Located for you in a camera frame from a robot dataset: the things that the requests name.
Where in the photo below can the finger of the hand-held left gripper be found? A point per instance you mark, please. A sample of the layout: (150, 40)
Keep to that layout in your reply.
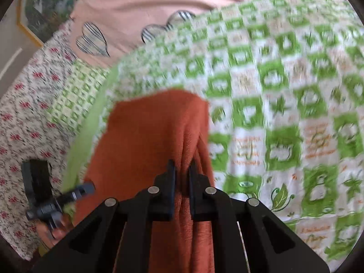
(79, 191)

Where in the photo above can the pink heart print quilt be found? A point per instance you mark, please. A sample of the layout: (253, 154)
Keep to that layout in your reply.
(153, 5)

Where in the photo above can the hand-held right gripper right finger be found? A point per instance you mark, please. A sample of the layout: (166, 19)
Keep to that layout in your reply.
(196, 202)

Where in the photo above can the person's left hand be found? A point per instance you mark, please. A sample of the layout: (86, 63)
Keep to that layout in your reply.
(57, 233)

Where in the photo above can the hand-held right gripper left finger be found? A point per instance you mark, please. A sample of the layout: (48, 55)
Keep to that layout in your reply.
(167, 202)

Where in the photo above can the framed landscape picture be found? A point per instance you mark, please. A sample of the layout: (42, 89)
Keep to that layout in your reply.
(48, 8)

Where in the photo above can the orange knit sweater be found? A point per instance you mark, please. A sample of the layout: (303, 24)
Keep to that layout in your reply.
(150, 136)

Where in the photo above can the floral bed sheet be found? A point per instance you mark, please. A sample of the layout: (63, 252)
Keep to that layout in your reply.
(25, 136)

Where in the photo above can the green checkered blanket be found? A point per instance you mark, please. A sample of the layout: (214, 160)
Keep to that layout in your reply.
(273, 96)

